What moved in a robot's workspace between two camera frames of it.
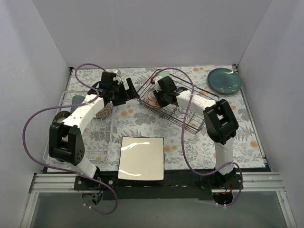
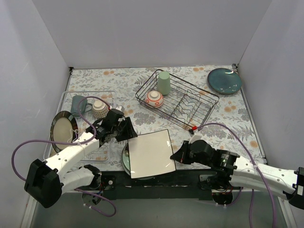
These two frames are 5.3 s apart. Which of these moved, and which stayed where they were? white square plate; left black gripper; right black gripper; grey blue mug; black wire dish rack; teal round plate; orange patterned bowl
Moved: white square plate; right black gripper; left black gripper
Stayed: black wire dish rack; orange patterned bowl; teal round plate; grey blue mug
